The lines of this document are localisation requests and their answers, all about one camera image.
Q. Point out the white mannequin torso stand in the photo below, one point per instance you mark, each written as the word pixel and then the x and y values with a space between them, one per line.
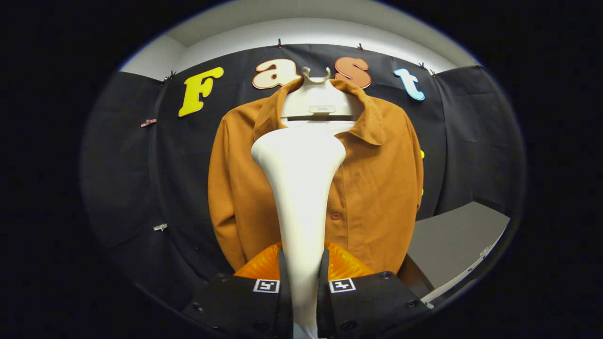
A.
pixel 320 96

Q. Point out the grey cabinet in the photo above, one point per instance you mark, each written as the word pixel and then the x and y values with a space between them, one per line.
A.
pixel 452 235

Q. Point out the orange-brown button shirt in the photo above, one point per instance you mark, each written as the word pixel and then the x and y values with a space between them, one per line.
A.
pixel 377 188

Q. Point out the white garment steamer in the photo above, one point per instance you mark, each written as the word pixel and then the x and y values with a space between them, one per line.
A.
pixel 299 188

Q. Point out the white clip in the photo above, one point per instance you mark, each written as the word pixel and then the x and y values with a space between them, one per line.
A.
pixel 160 227

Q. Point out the red clip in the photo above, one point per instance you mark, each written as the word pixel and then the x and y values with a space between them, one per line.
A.
pixel 149 123

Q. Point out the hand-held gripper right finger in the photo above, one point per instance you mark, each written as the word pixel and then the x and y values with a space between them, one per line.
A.
pixel 322 306

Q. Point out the black backdrop cloth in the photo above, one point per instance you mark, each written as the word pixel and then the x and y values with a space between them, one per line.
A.
pixel 141 188

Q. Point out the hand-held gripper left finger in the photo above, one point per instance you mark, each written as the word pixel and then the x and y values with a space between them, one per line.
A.
pixel 285 306

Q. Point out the row of black backdrop clips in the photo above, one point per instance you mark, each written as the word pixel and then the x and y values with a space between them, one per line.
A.
pixel 279 43

